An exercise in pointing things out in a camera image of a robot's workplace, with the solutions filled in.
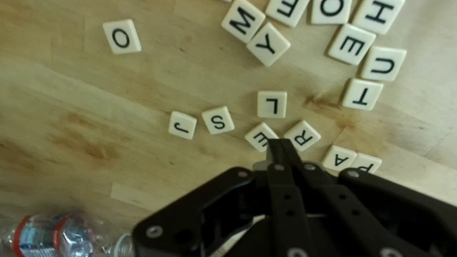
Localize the letter tile E near gripper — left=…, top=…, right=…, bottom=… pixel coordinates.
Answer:
left=244, top=123, right=277, bottom=153

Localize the letter tile Y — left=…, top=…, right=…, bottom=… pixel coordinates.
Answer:
left=247, top=23, right=291, bottom=67

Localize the letter tile S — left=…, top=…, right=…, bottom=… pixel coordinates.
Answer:
left=201, top=106, right=234, bottom=136

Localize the letter tile E right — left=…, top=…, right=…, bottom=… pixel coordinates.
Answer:
left=327, top=24, right=376, bottom=66

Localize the letter tile J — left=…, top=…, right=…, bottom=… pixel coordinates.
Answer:
left=169, top=111, right=197, bottom=140

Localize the letter tile L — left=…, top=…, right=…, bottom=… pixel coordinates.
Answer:
left=257, top=91, right=287, bottom=119

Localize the letter tile U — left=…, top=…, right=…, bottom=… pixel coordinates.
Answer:
left=361, top=46, right=407, bottom=81

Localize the letter tile H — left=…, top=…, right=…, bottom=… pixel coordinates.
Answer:
left=353, top=0, right=406, bottom=34

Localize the letter tile O top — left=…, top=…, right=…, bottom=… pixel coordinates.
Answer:
left=311, top=0, right=353, bottom=24

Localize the letter tile T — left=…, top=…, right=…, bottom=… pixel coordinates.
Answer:
left=343, top=79, right=384, bottom=111

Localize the letter tile o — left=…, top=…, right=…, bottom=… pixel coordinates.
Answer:
left=311, top=0, right=353, bottom=24
left=103, top=19, right=141, bottom=54

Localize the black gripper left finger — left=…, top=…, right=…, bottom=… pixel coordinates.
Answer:
left=267, top=139, right=314, bottom=257

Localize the letter tile A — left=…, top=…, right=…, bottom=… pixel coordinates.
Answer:
left=323, top=146, right=357, bottom=171

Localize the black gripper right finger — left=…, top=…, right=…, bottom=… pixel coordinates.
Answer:
left=294, top=163, right=420, bottom=257

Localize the letter tile E top middle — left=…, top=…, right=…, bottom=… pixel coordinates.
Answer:
left=266, top=0, right=310, bottom=27

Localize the letter tile M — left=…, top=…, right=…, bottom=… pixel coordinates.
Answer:
left=221, top=0, right=266, bottom=43

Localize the letter tile P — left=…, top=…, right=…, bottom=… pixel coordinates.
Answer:
left=353, top=153, right=383, bottom=174

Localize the letter tile R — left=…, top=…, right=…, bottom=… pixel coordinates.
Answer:
left=284, top=120, right=321, bottom=151

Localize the crumpled clear plastic bottle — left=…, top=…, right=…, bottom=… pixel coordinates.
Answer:
left=0, top=211, right=134, bottom=257

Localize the letter tile O left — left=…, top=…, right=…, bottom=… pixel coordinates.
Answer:
left=103, top=19, right=141, bottom=54

